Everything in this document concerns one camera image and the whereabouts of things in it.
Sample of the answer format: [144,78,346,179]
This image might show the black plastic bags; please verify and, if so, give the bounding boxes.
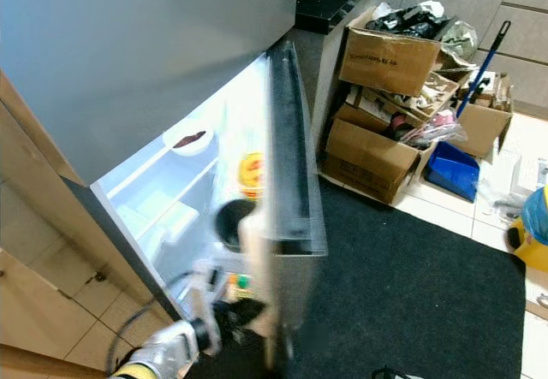
[366,1,446,39]

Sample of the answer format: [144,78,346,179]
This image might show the silver fridge door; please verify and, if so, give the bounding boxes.
[244,38,328,371]

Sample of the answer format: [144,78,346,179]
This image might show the clear plastic bag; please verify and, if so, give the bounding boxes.
[475,152,545,217]

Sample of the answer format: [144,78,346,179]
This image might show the open cluttered cardboard box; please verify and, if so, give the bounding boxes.
[342,75,468,132]

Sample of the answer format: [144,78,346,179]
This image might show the blue dustpan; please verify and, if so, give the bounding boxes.
[426,141,480,202]

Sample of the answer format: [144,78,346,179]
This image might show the plain cardboard box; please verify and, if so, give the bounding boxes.
[321,118,425,204]
[454,75,515,159]

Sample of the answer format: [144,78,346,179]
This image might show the yellow and blue vacuum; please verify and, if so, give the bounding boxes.
[507,187,548,270]

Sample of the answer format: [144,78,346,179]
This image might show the pink plastic bag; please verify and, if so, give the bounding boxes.
[398,110,456,147]

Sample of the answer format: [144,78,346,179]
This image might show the dark round bowl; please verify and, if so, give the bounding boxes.
[216,199,258,252]

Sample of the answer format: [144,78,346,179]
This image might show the blue broom handle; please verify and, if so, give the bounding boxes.
[456,20,512,119]

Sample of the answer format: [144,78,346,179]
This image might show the silver fridge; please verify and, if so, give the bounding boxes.
[0,0,301,329]

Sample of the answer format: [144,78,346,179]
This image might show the printed cardboard box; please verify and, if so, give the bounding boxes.
[338,7,446,98]

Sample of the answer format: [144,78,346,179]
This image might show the yellow cup noodle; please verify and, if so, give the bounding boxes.
[238,151,265,200]

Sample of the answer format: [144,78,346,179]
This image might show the white bowl with dark food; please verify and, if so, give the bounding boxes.
[163,128,213,156]

